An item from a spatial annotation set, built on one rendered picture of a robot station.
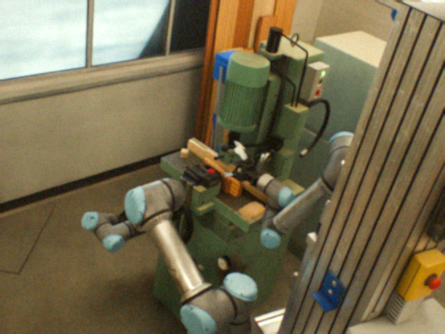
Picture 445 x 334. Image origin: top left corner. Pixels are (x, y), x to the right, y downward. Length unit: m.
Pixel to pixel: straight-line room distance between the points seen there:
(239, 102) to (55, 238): 1.68
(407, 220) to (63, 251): 2.41
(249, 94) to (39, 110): 1.54
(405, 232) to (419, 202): 0.09
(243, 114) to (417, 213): 1.12
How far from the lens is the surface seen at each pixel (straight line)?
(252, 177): 2.04
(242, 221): 2.26
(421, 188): 1.25
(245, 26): 3.91
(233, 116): 2.24
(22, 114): 3.27
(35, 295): 3.09
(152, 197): 1.73
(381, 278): 1.41
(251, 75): 2.15
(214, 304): 1.68
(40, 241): 3.40
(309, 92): 2.39
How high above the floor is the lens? 2.27
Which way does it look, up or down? 32 degrees down
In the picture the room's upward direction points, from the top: 12 degrees clockwise
